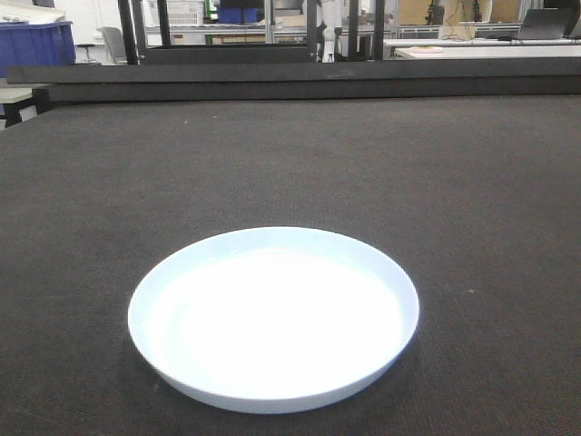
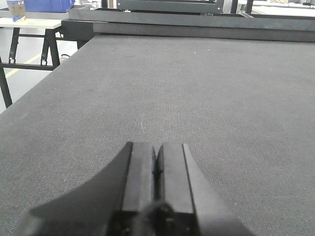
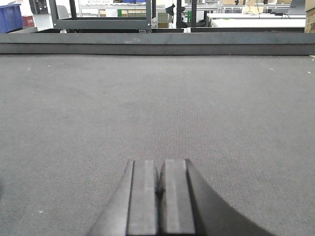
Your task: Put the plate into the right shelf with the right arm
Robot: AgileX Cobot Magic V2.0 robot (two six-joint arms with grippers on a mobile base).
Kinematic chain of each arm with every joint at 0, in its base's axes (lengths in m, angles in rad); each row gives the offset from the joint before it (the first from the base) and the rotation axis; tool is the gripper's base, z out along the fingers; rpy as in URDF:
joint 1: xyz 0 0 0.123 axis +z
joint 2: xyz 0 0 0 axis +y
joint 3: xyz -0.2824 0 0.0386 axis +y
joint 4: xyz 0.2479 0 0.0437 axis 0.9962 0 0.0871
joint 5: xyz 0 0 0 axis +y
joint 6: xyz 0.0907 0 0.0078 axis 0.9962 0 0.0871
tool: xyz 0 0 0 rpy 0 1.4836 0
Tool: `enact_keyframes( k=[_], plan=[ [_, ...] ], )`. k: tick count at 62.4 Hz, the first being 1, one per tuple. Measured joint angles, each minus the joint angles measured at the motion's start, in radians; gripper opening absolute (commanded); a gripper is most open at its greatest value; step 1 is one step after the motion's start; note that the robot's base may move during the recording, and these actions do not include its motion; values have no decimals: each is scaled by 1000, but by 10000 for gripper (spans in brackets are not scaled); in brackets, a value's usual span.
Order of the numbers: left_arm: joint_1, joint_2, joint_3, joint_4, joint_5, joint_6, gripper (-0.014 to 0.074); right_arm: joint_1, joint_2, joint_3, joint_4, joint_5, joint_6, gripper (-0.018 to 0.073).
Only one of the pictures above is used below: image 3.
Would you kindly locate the red small box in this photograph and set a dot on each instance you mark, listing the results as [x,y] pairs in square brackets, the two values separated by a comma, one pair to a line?
[28,21]

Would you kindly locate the dark metal frame cart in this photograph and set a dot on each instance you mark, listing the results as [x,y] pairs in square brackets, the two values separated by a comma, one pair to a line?
[101,14]

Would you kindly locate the white background workbench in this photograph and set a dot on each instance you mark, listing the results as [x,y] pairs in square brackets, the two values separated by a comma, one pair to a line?
[239,20]

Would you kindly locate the dark raised table edge board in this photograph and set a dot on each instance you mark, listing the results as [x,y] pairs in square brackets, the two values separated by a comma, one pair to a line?
[161,44]

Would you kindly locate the blue plastic crate background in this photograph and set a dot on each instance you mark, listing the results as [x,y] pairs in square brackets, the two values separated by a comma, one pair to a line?
[10,18]

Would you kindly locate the dark grey table mat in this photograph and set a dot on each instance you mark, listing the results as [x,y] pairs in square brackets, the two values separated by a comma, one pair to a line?
[70,123]

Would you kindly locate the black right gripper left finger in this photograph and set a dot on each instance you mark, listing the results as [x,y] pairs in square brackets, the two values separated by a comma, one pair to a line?
[133,208]

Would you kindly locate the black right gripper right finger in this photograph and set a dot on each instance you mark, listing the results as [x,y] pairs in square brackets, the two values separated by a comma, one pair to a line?
[190,207]

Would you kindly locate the cardboard box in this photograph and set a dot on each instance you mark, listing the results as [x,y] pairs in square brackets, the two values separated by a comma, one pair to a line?
[310,16]

